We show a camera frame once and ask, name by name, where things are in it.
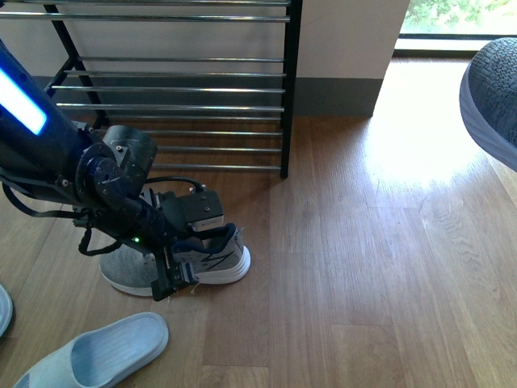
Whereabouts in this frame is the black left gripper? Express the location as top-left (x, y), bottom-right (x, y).
top-left (120, 192), bottom-right (192, 302)

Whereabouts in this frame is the grey sneaker navy collar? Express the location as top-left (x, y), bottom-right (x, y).
top-left (99, 223), bottom-right (250, 297)

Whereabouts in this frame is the grey sneaker with laces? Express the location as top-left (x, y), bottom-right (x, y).
top-left (459, 37), bottom-right (516, 171)

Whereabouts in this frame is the black metal shoe rack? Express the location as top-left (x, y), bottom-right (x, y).
top-left (1, 1), bottom-right (302, 177)

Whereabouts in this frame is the light blue slide slipper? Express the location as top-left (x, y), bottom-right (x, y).
top-left (15, 312), bottom-right (169, 387)

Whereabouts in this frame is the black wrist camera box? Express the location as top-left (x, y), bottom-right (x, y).
top-left (160, 191), bottom-right (225, 232)

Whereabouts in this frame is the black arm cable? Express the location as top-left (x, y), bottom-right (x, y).
top-left (0, 169), bottom-right (207, 256)

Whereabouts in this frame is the black window frame right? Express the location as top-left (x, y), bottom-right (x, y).
top-left (393, 32), bottom-right (516, 57)

